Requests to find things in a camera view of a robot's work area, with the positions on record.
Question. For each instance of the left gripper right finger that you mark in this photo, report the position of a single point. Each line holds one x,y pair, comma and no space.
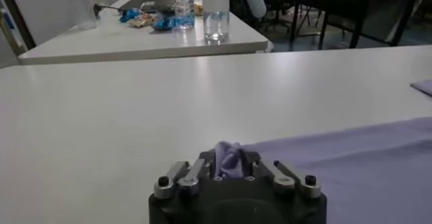
287,179

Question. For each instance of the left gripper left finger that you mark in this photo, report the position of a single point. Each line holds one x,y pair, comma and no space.
189,178

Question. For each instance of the purple T-shirt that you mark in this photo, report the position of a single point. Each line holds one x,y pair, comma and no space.
354,164

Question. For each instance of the white desk with snacks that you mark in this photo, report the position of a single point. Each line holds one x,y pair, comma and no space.
135,45

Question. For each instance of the blue snack packet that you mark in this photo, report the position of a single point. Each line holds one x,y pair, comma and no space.
163,23
130,14

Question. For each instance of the yellow snack packet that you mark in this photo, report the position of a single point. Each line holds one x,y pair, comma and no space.
143,20

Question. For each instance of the clear plastic water bottle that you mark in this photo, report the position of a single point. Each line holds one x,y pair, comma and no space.
216,13

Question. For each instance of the black office chair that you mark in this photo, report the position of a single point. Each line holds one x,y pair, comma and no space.
278,9

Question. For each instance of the water bottle red label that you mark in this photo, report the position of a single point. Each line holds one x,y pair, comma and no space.
184,2

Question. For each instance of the dark grey laptop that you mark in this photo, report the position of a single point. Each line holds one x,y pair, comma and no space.
148,4

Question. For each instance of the black table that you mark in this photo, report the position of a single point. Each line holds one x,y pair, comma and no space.
364,6

